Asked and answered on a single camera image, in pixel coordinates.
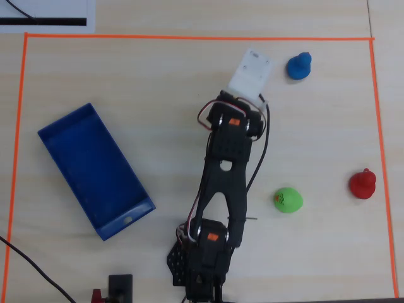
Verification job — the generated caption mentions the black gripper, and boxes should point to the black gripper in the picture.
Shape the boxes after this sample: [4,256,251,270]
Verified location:
[219,90,241,104]

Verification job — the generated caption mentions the blue rubber duck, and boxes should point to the blue rubber duck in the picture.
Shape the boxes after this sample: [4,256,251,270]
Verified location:
[286,52,313,80]

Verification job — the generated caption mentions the green rubber duck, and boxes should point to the green rubber duck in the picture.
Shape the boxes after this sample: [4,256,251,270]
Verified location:
[273,187,304,215]

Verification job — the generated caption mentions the blue plastic box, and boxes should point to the blue plastic box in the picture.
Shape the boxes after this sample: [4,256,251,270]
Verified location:
[37,102,157,242]

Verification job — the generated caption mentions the red rubber duck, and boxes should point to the red rubber duck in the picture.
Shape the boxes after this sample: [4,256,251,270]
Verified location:
[348,168,377,200]

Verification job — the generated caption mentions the orange tape border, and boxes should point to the orange tape border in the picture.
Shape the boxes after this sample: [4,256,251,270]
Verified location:
[1,32,400,299]

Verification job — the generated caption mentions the white paper with black bar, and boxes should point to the white paper with black bar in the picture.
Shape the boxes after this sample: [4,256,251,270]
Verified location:
[0,0,96,33]

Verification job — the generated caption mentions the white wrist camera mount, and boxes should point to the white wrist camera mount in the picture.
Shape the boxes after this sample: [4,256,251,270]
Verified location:
[227,47,275,108]

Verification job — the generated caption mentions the red white servo wires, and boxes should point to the red white servo wires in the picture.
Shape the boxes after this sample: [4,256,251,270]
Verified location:
[198,98,253,132]

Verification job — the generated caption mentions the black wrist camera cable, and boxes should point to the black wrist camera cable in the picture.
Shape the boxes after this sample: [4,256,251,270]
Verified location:
[245,102,271,194]

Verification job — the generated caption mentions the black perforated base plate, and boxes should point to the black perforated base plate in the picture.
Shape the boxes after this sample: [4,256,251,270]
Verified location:
[166,242,190,287]

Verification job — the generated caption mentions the black camera stand base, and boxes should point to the black camera stand base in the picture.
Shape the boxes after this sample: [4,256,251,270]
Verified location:
[108,273,134,303]

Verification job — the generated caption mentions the thin black cable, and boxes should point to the thin black cable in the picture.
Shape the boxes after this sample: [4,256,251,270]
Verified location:
[5,0,37,20]

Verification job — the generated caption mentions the long black cable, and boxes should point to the long black cable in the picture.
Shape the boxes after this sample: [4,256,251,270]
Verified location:
[0,235,76,303]

